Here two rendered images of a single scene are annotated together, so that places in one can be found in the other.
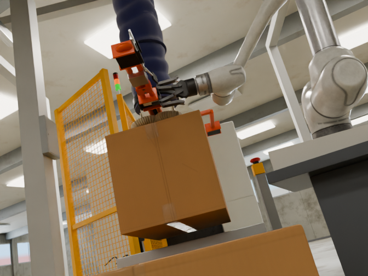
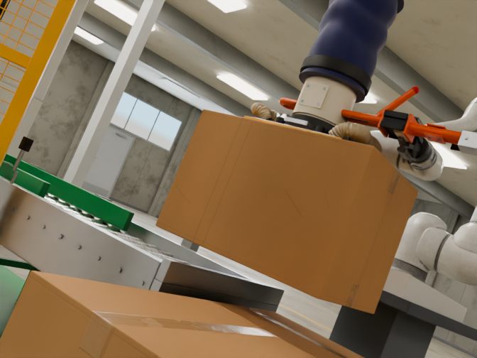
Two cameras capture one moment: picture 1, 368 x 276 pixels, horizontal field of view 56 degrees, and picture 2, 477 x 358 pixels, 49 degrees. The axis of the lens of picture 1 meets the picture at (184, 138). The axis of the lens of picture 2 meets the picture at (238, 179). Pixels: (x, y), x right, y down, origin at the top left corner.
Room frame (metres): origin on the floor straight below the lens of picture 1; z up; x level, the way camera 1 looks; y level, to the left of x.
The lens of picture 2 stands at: (0.83, 1.52, 0.76)
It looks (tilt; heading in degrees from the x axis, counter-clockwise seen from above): 5 degrees up; 304
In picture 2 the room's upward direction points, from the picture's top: 23 degrees clockwise
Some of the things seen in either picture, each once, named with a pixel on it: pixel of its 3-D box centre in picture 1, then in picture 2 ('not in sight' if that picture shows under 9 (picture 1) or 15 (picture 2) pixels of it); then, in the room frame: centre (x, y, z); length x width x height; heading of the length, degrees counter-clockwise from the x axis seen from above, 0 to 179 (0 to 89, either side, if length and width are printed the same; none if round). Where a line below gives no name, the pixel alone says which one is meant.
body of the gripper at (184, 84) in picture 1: (185, 88); (415, 146); (1.32, -0.06, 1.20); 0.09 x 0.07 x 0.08; 89
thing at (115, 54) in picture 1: (126, 55); not in sight; (0.99, 0.12, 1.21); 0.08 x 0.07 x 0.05; 178
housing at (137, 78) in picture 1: (137, 76); (475, 143); (1.13, 0.11, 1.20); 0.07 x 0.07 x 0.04; 88
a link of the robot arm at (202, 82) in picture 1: (202, 84); (420, 153); (1.32, -0.13, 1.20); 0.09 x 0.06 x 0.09; 179
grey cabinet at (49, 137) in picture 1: (49, 137); not in sight; (2.41, 0.99, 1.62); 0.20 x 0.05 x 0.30; 0
